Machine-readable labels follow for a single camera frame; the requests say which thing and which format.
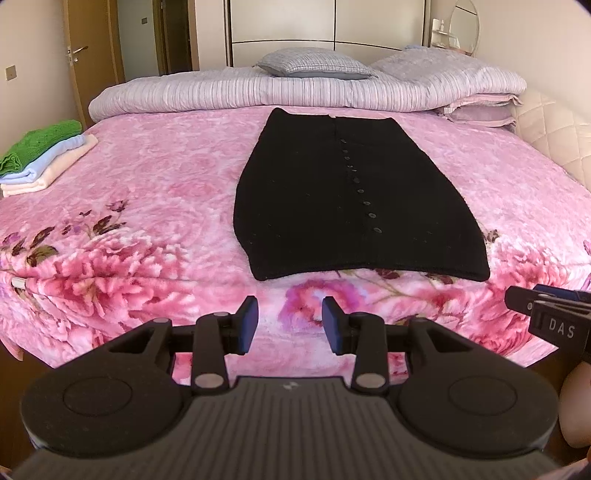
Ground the wooden door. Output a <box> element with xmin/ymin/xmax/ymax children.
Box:
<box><xmin>63</xmin><ymin>0</ymin><xmax>124</xmax><ymax>129</ymax></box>

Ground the pink pillow stack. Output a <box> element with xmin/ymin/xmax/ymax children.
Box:
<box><xmin>435</xmin><ymin>94</ymin><xmax>522</xmax><ymax>128</ymax></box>

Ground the lilac striped folded quilt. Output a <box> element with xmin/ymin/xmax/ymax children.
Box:
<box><xmin>88</xmin><ymin>65</ymin><xmax>527</xmax><ymax>122</ymax></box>

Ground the lilac patterned pillow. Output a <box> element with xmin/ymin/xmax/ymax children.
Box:
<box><xmin>370</xmin><ymin>47</ymin><xmax>486</xmax><ymax>82</ymax></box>

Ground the pink floral plush blanket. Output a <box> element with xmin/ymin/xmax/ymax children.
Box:
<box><xmin>1</xmin><ymin>107</ymin><xmax>590</xmax><ymax>377</ymax></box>

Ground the cream wardrobe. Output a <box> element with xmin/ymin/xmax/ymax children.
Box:
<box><xmin>193</xmin><ymin>0</ymin><xmax>433</xmax><ymax>70</ymax></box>

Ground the light blue folded cloth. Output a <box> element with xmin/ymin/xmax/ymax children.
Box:
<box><xmin>1</xmin><ymin>134</ymin><xmax>86</xmax><ymax>185</ymax></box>

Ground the black knit buttoned garment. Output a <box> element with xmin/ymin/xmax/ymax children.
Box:
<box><xmin>233</xmin><ymin>108</ymin><xmax>490</xmax><ymax>282</ymax></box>

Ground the round wall mirror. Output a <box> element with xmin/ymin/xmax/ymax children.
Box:
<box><xmin>449</xmin><ymin>0</ymin><xmax>480</xmax><ymax>56</ymax></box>

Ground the grey checked pillow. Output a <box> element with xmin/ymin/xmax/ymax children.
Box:
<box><xmin>256</xmin><ymin>47</ymin><xmax>373</xmax><ymax>80</ymax></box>

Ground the person's right hand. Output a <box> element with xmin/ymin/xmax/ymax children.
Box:
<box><xmin>559</xmin><ymin>362</ymin><xmax>591</xmax><ymax>448</ymax></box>

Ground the cream quilted headboard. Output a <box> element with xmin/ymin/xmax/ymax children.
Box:
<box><xmin>513</xmin><ymin>87</ymin><xmax>591</xmax><ymax>190</ymax></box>

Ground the peach folded cloth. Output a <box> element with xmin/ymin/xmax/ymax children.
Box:
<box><xmin>1</xmin><ymin>134</ymin><xmax>98</xmax><ymax>197</ymax></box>

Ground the green folded towel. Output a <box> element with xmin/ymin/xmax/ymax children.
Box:
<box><xmin>1</xmin><ymin>120</ymin><xmax>82</xmax><ymax>175</ymax></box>

